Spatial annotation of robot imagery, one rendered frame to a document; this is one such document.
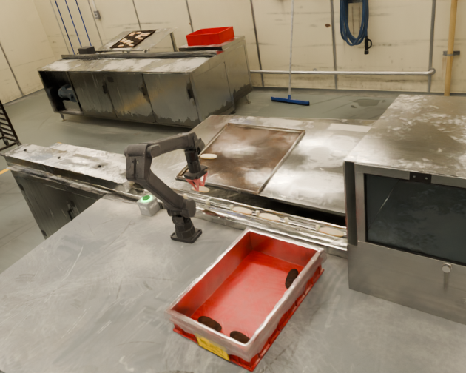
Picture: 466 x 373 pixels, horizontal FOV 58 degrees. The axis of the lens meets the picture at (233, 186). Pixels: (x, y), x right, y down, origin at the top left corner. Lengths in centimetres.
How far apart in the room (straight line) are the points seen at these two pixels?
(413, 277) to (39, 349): 122
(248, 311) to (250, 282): 14
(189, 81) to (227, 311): 345
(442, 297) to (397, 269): 14
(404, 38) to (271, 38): 168
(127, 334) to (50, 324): 32
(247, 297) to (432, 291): 58
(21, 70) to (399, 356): 869
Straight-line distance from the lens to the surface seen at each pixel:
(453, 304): 138
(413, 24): 516
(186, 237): 180
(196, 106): 469
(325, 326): 138
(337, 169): 193
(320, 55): 560
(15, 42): 929
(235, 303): 147
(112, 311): 162
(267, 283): 152
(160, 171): 246
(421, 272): 133
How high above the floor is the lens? 186
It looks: 29 degrees down
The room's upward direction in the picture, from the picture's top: 12 degrees counter-clockwise
